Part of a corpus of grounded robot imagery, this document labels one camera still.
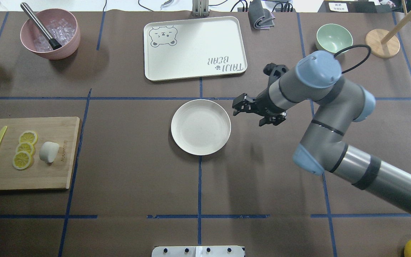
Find white paper label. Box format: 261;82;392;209
328;1;349;12

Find bamboo cutting board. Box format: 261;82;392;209
0;117;80;190

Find lemon slice near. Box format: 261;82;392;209
12;150;32;170

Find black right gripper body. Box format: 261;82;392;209
250;63;288;127

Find lemon slice far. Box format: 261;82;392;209
18;130;39;145

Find clear ice cubes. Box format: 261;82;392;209
34;19;76;52

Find pink bowl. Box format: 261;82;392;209
20;9;81;60

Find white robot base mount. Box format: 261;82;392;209
151;245;246;257

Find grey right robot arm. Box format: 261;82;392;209
233;50;411;214

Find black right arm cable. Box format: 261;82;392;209
334;45;372;74

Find green bowl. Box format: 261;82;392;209
315;24;354;54

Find lemon slice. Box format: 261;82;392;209
12;150;32;170
18;130;39;145
16;141;35;156

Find lemon slice middle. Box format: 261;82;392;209
16;141;35;156

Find cream round plate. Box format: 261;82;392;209
170;99;231;156

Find white bear-print tray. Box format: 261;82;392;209
143;16;248;81

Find grey metal bracket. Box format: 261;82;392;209
192;0;210;17

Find wooden mug tree stand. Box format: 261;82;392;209
365;10;411;59

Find grey folded cloth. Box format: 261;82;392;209
248;0;275;30

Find steel muddler black tip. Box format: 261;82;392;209
20;2;62;50

